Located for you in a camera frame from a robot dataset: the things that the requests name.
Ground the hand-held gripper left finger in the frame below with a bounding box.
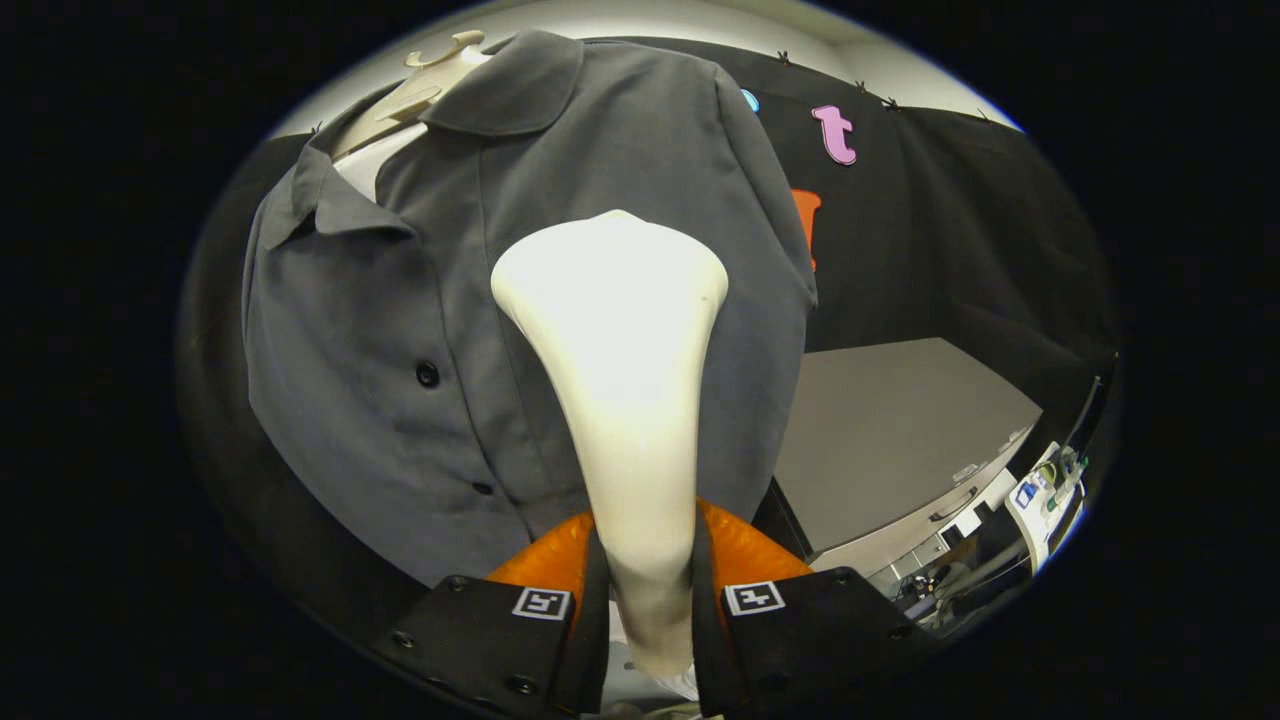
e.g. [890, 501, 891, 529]
[370, 512, 611, 717]

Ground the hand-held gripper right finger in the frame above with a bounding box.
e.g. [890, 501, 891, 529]
[692, 498, 936, 717]

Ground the white garment steamer head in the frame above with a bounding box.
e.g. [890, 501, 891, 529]
[490, 210, 731, 701]

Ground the grey button shirt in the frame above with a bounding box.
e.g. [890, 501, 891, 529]
[242, 30, 819, 589]

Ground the cream garment hanger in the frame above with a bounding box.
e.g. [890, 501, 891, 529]
[330, 30, 496, 161]

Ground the grey cabinet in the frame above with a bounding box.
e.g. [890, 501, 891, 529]
[775, 337, 1046, 601]

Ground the white desk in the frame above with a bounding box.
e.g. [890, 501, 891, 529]
[1005, 440, 1091, 576]

